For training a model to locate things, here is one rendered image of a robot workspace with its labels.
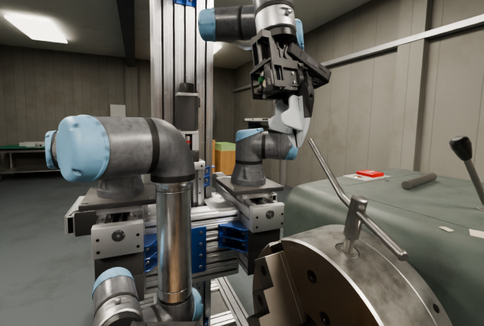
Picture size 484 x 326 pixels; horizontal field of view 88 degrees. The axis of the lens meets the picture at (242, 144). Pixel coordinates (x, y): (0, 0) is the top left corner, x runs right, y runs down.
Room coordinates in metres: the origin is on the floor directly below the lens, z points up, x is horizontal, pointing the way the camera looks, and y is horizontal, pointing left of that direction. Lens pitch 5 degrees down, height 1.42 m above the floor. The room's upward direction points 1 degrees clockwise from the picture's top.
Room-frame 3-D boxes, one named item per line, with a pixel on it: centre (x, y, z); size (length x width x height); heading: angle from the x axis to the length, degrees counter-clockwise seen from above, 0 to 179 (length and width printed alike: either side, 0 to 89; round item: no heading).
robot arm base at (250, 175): (1.07, -0.03, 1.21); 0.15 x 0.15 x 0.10
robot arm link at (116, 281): (0.46, 0.24, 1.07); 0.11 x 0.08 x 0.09; 31
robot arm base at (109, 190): (0.88, 0.43, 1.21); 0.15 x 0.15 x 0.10
